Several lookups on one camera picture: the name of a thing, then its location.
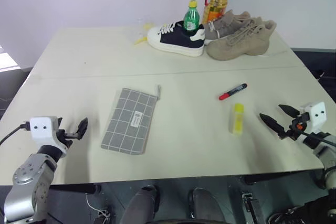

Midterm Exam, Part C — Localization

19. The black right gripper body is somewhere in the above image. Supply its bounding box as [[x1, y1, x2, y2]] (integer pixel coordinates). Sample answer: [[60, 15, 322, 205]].
[[278, 112, 310, 142]]

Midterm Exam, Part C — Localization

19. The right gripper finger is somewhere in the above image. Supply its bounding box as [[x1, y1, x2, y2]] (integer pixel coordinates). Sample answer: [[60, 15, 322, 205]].
[[259, 113, 286, 136], [278, 104, 300, 118]]

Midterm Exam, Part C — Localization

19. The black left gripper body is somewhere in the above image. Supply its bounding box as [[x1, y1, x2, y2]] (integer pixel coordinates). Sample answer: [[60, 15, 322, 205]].
[[54, 128, 80, 149]]

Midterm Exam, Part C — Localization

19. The grey checked pencil pouch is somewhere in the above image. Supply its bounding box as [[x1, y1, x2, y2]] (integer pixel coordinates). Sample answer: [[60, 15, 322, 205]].
[[100, 84, 162, 156]]

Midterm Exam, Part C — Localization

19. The yellow glue stick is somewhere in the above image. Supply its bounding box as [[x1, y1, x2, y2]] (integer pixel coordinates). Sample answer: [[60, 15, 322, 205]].
[[228, 103, 245, 136]]

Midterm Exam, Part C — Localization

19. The red marker with black cap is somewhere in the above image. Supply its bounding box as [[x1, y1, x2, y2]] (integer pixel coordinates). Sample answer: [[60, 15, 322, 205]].
[[218, 83, 248, 101]]

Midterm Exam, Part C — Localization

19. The tan suede lace-up boot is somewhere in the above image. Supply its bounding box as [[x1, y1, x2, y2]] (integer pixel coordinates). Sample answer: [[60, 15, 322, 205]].
[[206, 19, 277, 61], [203, 9, 263, 46]]

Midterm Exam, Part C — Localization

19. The black metal stand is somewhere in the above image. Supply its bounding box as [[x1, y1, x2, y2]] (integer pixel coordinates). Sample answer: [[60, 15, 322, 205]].
[[240, 191, 267, 224]]

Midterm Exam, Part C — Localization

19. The dark grey rounded shape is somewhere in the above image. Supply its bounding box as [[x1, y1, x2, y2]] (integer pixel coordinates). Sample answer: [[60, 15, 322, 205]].
[[119, 185, 160, 224], [187, 187, 228, 221]]

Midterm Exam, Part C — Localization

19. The small yellow object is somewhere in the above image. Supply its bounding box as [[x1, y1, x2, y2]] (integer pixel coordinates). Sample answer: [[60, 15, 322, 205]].
[[133, 18, 156, 46]]

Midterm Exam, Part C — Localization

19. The white and navy sneaker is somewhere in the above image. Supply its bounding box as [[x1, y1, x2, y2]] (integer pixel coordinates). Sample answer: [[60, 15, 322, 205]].
[[146, 20, 206, 57]]

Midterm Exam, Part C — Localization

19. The green bottle with yellow cap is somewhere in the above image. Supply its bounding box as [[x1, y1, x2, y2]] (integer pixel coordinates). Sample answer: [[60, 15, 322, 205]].
[[183, 0, 200, 31]]

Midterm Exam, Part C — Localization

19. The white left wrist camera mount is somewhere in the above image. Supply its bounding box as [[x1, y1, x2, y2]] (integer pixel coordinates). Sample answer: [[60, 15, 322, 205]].
[[29, 115, 60, 146]]

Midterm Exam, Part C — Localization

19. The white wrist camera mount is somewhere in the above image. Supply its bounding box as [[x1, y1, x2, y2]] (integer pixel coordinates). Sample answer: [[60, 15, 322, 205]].
[[300, 101, 327, 133], [29, 115, 60, 146]]

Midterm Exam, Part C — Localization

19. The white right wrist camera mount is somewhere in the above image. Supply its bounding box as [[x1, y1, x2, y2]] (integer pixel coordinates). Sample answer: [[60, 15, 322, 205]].
[[300, 101, 327, 133]]

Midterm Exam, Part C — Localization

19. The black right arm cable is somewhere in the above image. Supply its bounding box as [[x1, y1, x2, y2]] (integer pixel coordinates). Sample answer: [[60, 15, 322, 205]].
[[299, 131, 336, 147]]

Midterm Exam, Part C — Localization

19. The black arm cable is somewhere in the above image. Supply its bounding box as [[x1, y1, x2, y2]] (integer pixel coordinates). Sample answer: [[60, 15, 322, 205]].
[[299, 131, 336, 147], [0, 121, 32, 146]]

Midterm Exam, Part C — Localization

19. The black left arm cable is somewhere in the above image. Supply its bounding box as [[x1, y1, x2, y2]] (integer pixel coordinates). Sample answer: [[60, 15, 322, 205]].
[[0, 121, 32, 146]]

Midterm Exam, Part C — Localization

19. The black table frame bar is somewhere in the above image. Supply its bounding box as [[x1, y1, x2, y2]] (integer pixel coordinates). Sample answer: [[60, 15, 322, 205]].
[[243, 170, 320, 186], [48, 183, 101, 195]]

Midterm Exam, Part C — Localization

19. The white cord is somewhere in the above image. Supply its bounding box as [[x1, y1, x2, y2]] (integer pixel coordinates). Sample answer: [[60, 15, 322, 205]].
[[86, 194, 111, 221]]

